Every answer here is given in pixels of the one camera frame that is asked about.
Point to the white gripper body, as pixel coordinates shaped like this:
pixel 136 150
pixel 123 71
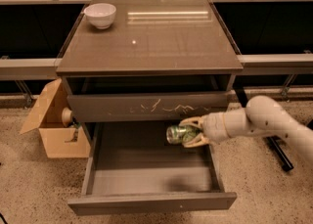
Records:
pixel 213 127

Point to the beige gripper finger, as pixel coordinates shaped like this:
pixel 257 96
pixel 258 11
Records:
pixel 195 121
pixel 199 140

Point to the green soda can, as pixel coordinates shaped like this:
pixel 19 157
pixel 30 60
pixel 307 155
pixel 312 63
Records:
pixel 176 134

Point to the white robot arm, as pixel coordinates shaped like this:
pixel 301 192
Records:
pixel 237 124

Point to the closed grey top drawer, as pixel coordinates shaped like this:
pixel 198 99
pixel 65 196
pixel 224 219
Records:
pixel 137 107

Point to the grey drawer cabinet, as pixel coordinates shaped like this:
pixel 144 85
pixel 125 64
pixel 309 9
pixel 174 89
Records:
pixel 152 47

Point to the open grey middle drawer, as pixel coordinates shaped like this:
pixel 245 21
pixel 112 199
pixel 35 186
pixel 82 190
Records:
pixel 133 169

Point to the black stand base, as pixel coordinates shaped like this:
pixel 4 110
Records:
pixel 277 149

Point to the beige round object in box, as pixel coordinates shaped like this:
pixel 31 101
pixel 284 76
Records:
pixel 66 117

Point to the cardboard box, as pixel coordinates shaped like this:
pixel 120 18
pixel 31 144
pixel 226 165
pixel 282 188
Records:
pixel 46 117

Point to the white ceramic bowl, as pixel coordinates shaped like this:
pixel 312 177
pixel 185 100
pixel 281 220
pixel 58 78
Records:
pixel 100 15

